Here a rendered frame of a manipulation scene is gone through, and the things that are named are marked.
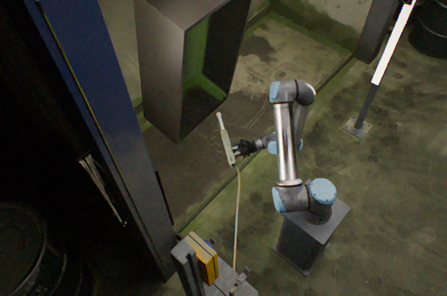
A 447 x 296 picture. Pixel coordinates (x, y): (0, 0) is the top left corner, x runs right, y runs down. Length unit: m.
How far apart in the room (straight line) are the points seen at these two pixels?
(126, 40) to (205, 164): 1.30
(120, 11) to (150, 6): 1.58
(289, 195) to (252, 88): 1.83
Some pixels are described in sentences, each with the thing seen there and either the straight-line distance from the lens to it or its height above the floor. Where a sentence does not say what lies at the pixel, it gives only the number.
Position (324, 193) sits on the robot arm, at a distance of 2.17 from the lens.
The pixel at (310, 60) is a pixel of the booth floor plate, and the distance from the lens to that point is 4.12.
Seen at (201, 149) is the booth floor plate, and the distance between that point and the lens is 3.32.
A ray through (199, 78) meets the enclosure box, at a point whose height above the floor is 0.52.
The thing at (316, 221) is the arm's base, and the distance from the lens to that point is 2.36.
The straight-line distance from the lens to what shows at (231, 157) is 2.62.
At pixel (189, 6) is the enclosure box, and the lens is 1.99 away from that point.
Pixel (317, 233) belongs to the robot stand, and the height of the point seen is 0.64.
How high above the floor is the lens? 2.79
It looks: 53 degrees down
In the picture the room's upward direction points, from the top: 2 degrees counter-clockwise
